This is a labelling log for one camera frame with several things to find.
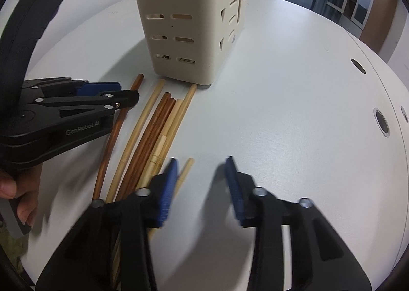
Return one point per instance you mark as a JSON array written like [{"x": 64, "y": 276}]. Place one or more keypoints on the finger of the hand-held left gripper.
[
  {"x": 123, "y": 98},
  {"x": 96, "y": 88}
]

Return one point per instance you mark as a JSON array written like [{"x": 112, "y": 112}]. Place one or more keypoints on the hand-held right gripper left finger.
[{"x": 166, "y": 196}]

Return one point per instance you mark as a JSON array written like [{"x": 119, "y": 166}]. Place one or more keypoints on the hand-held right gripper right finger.
[{"x": 235, "y": 192}]

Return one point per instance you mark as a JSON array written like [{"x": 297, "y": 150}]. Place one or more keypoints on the brown wooden chopstick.
[
  {"x": 108, "y": 153},
  {"x": 145, "y": 140},
  {"x": 154, "y": 140}
]

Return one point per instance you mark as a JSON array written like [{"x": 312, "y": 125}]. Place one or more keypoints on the cream slotted utensil holder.
[{"x": 179, "y": 3}]

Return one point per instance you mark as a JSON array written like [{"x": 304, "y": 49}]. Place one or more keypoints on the person's left hand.
[{"x": 28, "y": 182}]

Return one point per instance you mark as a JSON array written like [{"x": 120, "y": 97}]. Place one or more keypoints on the person's olive clothing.
[{"x": 8, "y": 246}]

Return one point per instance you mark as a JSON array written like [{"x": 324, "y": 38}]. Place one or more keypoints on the wooden cabinet with glass door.
[{"x": 380, "y": 16}]

